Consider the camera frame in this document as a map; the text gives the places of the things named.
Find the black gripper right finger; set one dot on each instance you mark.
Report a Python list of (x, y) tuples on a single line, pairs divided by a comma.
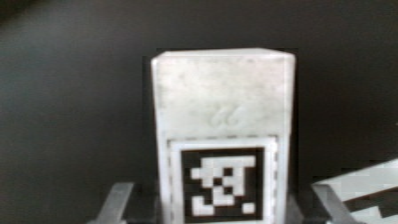
[(333, 204)]

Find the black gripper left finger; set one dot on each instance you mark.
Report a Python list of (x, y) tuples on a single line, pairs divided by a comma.
[(115, 205)]

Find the white leg with tag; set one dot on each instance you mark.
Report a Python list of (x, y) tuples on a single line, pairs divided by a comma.
[(223, 92)]

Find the white leg front left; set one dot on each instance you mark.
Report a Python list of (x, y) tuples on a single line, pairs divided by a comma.
[(367, 190)]

